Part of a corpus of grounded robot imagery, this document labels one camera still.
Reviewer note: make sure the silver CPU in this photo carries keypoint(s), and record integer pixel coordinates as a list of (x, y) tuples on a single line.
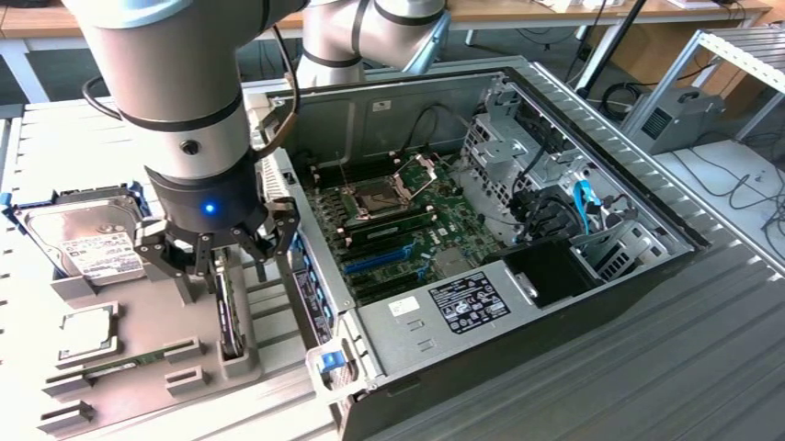
[(86, 333)]

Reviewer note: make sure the wooden desk white frame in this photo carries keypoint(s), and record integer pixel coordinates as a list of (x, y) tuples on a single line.
[(36, 27)]

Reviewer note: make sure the open black PC case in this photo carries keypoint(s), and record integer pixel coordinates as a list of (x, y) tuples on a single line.
[(521, 358)]

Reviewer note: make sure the silver hard disk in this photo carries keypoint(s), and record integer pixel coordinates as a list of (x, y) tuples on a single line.
[(93, 239)]

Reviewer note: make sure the green motherboard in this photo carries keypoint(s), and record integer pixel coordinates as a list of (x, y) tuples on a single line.
[(454, 216)]

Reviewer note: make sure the metal socket cover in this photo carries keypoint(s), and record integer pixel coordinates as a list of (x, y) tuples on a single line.
[(417, 177)]

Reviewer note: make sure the black tripod pole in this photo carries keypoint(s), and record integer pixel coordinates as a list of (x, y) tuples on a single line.
[(633, 13)]

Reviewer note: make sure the green graphics card black cooler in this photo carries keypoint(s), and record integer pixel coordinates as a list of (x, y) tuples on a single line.
[(231, 312)]

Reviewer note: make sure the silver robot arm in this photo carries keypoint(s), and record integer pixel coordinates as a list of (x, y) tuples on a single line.
[(171, 69)]

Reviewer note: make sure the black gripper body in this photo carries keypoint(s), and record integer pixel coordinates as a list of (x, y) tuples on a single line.
[(209, 202)]

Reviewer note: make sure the blue expansion slot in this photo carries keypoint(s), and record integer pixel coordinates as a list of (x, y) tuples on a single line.
[(377, 262)]

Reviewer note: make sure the grey controller box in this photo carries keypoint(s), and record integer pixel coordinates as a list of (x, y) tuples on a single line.
[(681, 124)]

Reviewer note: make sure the silver power supply unit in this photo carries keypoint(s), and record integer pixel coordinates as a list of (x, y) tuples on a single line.
[(424, 331)]

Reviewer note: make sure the perforated silver disk bay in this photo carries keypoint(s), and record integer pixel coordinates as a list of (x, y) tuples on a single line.
[(490, 218)]

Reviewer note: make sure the silver disk bay bracket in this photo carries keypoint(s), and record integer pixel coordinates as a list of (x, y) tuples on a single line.
[(613, 257)]

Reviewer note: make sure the blue disk caddy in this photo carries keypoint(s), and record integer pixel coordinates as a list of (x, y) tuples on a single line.
[(141, 195)]

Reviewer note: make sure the aluminium slat shelf frame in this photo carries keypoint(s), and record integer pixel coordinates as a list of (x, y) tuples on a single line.
[(736, 50)]

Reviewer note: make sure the blue case release latch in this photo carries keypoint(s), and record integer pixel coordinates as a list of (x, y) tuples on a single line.
[(332, 359)]

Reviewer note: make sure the green RAM stick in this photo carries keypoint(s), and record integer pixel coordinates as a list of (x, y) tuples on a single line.
[(123, 365), (393, 228)]

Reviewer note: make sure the grey parts rack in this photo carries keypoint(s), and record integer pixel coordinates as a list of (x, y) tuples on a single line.
[(154, 321)]

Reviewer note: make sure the long wooden desk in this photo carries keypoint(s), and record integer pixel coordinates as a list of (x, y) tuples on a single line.
[(675, 16)]

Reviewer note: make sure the CPU socket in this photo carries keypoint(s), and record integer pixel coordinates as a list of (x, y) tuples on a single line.
[(374, 200)]

